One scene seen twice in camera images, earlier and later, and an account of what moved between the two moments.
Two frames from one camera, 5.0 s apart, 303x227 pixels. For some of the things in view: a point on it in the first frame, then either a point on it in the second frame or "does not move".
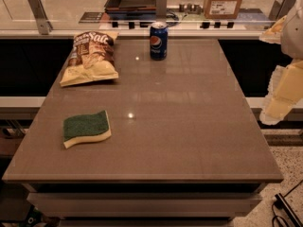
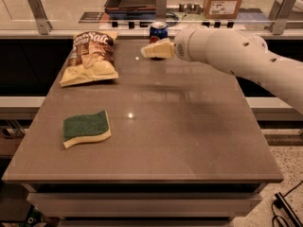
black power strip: x=281 y=202 does not move
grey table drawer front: x=142 y=204 does not move
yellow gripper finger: x=275 y=33 -> x=161 y=48
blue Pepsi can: x=158 y=41 does not move
